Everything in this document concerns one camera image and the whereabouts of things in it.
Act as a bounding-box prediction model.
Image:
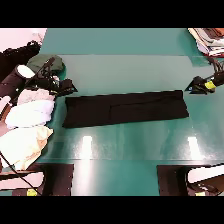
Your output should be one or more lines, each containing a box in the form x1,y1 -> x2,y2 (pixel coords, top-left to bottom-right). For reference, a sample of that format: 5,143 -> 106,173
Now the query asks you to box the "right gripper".
184,75 -> 210,96

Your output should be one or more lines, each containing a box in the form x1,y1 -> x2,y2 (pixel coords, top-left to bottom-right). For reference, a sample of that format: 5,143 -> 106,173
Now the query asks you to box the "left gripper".
54,78 -> 79,98

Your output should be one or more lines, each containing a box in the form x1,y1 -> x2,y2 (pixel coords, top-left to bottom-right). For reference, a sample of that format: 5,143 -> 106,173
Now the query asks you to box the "black T-shirt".
61,89 -> 190,130

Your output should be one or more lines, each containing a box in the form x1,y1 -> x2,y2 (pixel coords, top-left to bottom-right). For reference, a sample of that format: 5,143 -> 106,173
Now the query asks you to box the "dark green garment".
26,54 -> 66,76

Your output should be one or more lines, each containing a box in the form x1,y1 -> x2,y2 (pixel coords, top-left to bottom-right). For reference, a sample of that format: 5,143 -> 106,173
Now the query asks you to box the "white garment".
4,99 -> 56,130

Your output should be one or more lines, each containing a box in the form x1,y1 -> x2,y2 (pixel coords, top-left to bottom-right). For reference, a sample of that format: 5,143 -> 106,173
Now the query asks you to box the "heap of clothes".
187,27 -> 224,58

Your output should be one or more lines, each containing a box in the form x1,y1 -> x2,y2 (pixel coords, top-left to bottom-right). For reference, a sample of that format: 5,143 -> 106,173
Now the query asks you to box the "black garment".
0,40 -> 42,83

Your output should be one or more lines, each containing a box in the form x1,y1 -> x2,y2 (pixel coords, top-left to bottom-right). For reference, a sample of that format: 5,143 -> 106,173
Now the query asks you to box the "cream garment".
0,125 -> 55,171

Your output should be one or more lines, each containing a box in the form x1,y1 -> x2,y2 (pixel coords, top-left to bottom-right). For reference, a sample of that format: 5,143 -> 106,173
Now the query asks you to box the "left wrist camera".
32,56 -> 57,88

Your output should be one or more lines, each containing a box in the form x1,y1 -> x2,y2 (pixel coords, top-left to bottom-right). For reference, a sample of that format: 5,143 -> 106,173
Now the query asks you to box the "black cable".
0,150 -> 44,197

